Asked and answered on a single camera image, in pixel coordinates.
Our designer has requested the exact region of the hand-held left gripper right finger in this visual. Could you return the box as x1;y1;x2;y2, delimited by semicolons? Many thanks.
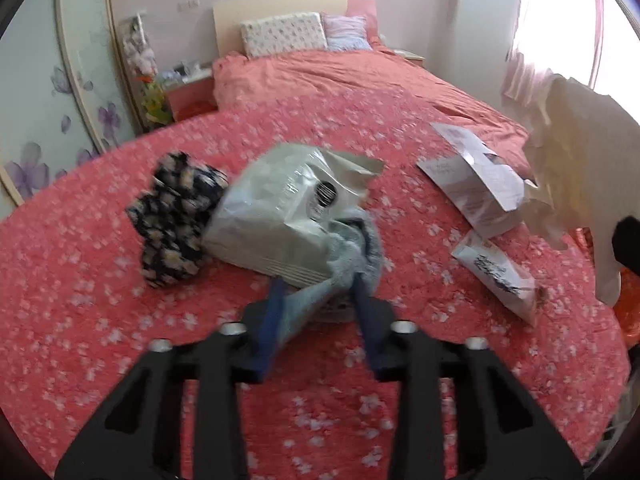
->
351;272;585;480

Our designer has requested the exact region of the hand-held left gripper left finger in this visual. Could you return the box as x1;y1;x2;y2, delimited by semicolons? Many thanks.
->
54;277;290;480

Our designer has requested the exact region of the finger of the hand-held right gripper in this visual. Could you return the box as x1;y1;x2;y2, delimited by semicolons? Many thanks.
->
612;215;640;277

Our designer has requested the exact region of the orange plastic laundry basket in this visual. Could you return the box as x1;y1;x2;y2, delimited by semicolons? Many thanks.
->
570;226;640;349

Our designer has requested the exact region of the grey fuzzy sock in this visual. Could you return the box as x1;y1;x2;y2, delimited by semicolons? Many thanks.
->
279;211;387;347

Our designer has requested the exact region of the cream cloth item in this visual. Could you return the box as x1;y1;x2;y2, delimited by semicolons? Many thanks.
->
522;73;640;307

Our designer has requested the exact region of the silver foil bag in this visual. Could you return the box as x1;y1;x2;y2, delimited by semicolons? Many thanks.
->
202;142;386;289

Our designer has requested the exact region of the white printed snack wrapper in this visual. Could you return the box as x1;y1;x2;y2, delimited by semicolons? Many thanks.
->
449;230;549;327

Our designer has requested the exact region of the black floral cloth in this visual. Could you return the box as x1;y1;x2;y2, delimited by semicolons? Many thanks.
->
124;151;229;289

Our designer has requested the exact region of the torn white envelope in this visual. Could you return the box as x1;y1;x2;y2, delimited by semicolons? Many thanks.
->
417;122;527;239

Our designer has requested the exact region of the red floral tablecloth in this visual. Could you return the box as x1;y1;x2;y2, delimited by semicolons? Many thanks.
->
0;86;634;480

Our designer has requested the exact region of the pink sheer curtain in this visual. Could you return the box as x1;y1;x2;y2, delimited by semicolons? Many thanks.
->
502;0;640;112

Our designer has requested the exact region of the bed with coral duvet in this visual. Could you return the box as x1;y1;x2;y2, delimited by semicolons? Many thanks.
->
212;0;532;163

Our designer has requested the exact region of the yellow green plush toy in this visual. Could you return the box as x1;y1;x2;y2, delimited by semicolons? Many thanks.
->
139;77;174;126

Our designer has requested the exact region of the white floral pillow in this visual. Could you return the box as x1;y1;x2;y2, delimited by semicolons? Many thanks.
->
240;11;329;59

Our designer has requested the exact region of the pink striped pillow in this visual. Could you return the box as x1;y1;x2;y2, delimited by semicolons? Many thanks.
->
320;13;374;52

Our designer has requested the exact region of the hanging bag of plush toys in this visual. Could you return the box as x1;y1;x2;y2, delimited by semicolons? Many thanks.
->
119;13;159;79

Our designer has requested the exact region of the floral glass sliding wardrobe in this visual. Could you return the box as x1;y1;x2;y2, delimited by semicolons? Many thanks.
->
0;0;167;207

